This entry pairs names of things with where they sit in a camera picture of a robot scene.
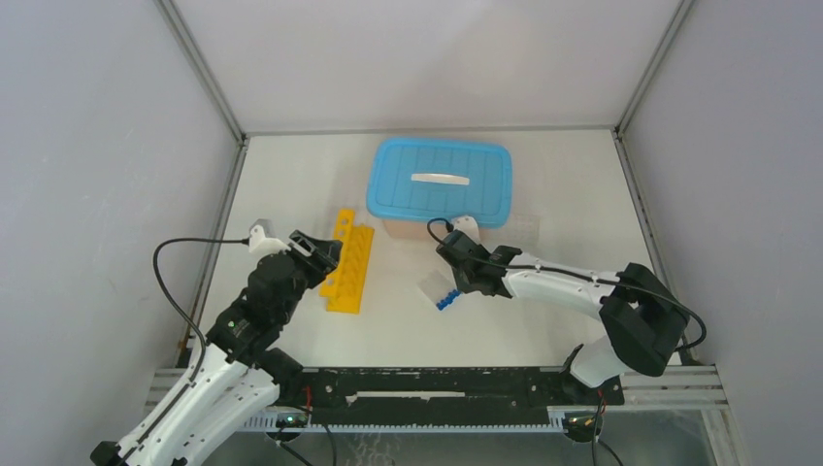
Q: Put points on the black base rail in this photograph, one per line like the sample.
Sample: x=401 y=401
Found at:
x=433 y=397

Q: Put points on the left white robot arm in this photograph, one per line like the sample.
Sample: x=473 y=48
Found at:
x=237 y=372

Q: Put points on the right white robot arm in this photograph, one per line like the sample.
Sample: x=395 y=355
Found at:
x=642 y=321

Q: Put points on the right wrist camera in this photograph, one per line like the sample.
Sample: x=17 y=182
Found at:
x=467 y=225

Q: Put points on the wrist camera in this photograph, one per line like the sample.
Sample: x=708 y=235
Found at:
x=262 y=239
x=467 y=225

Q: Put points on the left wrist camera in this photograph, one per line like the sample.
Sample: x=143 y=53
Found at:
x=262 y=239

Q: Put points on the yellow test tube rack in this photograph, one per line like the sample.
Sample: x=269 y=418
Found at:
x=343 y=289

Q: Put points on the blue plastic box lid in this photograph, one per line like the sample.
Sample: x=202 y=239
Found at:
x=416 y=179

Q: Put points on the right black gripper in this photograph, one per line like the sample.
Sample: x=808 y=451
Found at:
x=462 y=285

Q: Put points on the blue-capped tube bundle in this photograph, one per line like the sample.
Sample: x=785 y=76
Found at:
x=439 y=290

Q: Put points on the clear plastic well plate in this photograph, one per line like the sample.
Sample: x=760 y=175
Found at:
x=523 y=229

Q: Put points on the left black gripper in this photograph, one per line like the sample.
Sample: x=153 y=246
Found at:
x=326 y=250

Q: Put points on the pink plastic storage box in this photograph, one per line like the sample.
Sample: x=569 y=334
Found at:
x=401 y=229

